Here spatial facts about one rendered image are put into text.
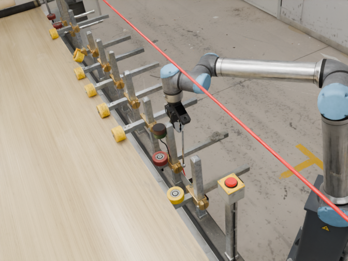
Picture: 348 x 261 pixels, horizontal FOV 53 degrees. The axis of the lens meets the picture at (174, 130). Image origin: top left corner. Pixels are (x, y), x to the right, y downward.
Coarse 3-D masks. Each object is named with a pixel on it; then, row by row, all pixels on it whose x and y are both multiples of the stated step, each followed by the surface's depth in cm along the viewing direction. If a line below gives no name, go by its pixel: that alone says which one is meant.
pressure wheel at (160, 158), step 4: (156, 152) 183; (160, 152) 183; (164, 152) 182; (152, 156) 181; (156, 156) 181; (160, 156) 180; (164, 156) 180; (156, 160) 179; (160, 160) 179; (164, 160) 178; (156, 164) 180; (160, 164) 179; (164, 164) 180
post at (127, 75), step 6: (126, 72) 196; (126, 78) 198; (126, 84) 201; (132, 84) 202; (132, 90) 204; (132, 96) 207; (132, 108) 214; (138, 108) 214; (138, 114) 217; (138, 120) 219
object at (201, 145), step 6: (222, 132) 195; (222, 138) 195; (198, 144) 190; (204, 144) 190; (210, 144) 193; (186, 150) 188; (192, 150) 188; (198, 150) 191; (180, 156) 186; (186, 156) 189; (162, 168) 185
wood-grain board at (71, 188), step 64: (0, 64) 274; (64, 64) 263; (0, 128) 214; (64, 128) 207; (0, 192) 176; (64, 192) 171; (128, 192) 167; (0, 256) 149; (64, 256) 146; (128, 256) 142; (192, 256) 139
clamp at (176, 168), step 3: (168, 156) 185; (168, 159) 183; (168, 162) 183; (168, 165) 186; (171, 165) 180; (174, 165) 180; (177, 165) 180; (180, 165) 180; (171, 168) 182; (174, 168) 180; (177, 168) 180; (180, 168) 181; (174, 171) 180; (177, 171) 181; (180, 171) 182
